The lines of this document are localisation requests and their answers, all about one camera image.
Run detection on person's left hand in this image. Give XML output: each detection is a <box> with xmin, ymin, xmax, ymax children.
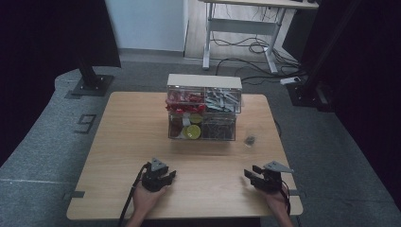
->
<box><xmin>131</xmin><ymin>183</ymin><xmax>170</xmax><ymax>219</ymax></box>

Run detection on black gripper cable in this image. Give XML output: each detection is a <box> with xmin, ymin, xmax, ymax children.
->
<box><xmin>281</xmin><ymin>180</ymin><xmax>291</xmax><ymax>216</ymax></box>
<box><xmin>117</xmin><ymin>162</ymin><xmax>152</xmax><ymax>227</ymax></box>

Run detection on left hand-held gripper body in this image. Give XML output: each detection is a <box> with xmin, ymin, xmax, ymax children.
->
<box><xmin>141</xmin><ymin>157</ymin><xmax>170</xmax><ymax>193</ymax></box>

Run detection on black curtain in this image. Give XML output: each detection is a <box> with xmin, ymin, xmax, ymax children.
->
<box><xmin>282</xmin><ymin>0</ymin><xmax>401</xmax><ymax>213</ymax></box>
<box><xmin>0</xmin><ymin>0</ymin><xmax>122</xmax><ymax>166</ymax></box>

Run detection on black metal stand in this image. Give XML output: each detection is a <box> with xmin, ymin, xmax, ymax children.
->
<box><xmin>286</xmin><ymin>0</ymin><xmax>363</xmax><ymax>114</ymax></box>

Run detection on black stand with base plate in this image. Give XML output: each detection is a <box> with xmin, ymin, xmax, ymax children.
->
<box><xmin>70</xmin><ymin>56</ymin><xmax>115</xmax><ymax>97</ymax></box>

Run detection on clear acrylic drawer organizer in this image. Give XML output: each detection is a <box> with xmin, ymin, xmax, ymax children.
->
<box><xmin>166</xmin><ymin>73</ymin><xmax>243</xmax><ymax>142</ymax></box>

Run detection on black floor cables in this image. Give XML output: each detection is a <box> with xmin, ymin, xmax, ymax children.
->
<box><xmin>210</xmin><ymin>6</ymin><xmax>308</xmax><ymax>86</ymax></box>

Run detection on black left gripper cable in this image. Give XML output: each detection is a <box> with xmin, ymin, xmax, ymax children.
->
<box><xmin>117</xmin><ymin>162</ymin><xmax>152</xmax><ymax>227</ymax></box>

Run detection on white frame desk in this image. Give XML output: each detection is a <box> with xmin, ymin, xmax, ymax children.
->
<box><xmin>199</xmin><ymin>0</ymin><xmax>320</xmax><ymax>76</ymax></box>

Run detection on person's right hand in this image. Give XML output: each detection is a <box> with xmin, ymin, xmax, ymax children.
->
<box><xmin>262</xmin><ymin>184</ymin><xmax>290</xmax><ymax>217</ymax></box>

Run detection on small clear dark packet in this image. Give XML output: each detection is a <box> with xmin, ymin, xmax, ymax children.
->
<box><xmin>243</xmin><ymin>134</ymin><xmax>257</xmax><ymax>148</ymax></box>

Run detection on pile of dark packets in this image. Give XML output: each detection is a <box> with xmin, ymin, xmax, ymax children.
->
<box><xmin>201</xmin><ymin>120</ymin><xmax>236</xmax><ymax>140</ymax></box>

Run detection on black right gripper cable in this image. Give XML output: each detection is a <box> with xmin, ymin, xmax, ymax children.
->
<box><xmin>281</xmin><ymin>180</ymin><xmax>291</xmax><ymax>216</ymax></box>

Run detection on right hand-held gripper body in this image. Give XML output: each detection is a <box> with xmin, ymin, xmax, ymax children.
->
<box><xmin>260</xmin><ymin>160</ymin><xmax>295</xmax><ymax>193</ymax></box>

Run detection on pile of red packets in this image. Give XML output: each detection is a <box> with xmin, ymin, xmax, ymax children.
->
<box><xmin>166</xmin><ymin>89</ymin><xmax>207</xmax><ymax>114</ymax></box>

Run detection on white power strip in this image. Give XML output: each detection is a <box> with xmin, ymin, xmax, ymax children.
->
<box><xmin>279</xmin><ymin>76</ymin><xmax>302</xmax><ymax>86</ymax></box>

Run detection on dark brown round capsule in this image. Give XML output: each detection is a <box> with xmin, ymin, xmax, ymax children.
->
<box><xmin>169</xmin><ymin>117</ymin><xmax>183</xmax><ymax>138</ymax></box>

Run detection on pile of grey packets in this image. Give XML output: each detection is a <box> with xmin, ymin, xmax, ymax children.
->
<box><xmin>204</xmin><ymin>88</ymin><xmax>242</xmax><ymax>114</ymax></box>

